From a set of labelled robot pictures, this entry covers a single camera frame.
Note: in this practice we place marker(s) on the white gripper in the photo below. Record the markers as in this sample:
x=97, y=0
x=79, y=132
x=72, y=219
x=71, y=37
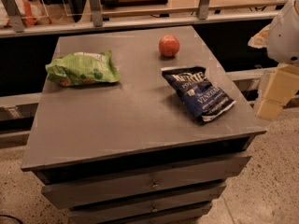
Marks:
x=285, y=36

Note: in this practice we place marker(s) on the blue kettle chip bag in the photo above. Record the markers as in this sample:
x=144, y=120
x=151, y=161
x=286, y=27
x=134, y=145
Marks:
x=203, y=100

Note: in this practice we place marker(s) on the red apple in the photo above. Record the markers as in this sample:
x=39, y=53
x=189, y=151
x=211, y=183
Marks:
x=168, y=45

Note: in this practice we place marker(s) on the green chip bag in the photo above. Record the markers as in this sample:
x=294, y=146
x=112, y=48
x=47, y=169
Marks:
x=83, y=68

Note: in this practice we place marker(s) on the orange white bag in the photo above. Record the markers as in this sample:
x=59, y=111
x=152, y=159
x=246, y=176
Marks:
x=31, y=14

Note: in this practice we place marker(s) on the top grey drawer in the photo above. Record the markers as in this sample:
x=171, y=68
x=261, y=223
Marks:
x=173, y=175

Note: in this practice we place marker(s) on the grey drawer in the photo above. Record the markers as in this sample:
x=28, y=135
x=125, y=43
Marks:
x=146, y=203
x=173, y=175
x=169, y=215

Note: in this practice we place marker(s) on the grey drawer cabinet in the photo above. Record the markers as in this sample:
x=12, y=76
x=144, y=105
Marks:
x=138, y=123

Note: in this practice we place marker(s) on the middle grey drawer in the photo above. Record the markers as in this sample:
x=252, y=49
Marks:
x=146, y=203

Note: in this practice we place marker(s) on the bottom grey drawer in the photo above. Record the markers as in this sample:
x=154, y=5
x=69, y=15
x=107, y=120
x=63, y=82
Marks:
x=169, y=215

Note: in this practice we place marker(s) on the metal railing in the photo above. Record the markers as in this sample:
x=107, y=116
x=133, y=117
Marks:
x=57, y=19

